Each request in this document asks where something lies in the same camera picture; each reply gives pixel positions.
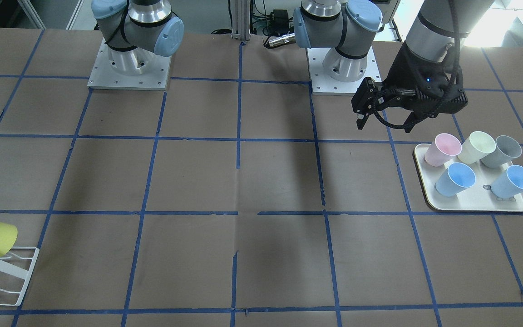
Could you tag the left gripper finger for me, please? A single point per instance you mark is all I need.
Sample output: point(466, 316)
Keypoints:
point(364, 99)
point(362, 120)

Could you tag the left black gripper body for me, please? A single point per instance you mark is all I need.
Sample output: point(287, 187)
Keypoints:
point(403, 69)

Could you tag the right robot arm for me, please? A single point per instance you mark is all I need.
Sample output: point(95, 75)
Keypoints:
point(124, 25)

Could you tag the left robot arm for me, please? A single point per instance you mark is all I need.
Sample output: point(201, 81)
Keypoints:
point(348, 29)

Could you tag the pink plastic cup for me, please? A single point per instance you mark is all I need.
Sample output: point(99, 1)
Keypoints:
point(443, 148)

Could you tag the cream plastic cup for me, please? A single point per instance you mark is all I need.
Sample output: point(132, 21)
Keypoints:
point(477, 146)

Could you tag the blue plastic cup near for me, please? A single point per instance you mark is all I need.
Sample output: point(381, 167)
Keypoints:
point(456, 178)

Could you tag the blue plastic cup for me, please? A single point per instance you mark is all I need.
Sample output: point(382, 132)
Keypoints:
point(456, 178)
point(509, 183)

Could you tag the grey plastic cup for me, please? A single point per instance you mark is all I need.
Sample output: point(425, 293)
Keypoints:
point(505, 151)

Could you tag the blue plastic cup far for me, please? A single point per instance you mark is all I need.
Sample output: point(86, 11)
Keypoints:
point(509, 183)

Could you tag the black power adapter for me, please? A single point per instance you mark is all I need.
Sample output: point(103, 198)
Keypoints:
point(278, 22)

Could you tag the white compartment tray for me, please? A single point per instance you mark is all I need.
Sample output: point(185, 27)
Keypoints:
point(477, 198)

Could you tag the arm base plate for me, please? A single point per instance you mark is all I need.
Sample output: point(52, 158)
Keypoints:
point(136, 69)
point(323, 82)

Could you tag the silver cable connector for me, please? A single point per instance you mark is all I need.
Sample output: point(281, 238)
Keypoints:
point(275, 42)

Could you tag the white wire cup rack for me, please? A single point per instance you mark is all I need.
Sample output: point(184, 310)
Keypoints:
point(16, 270)

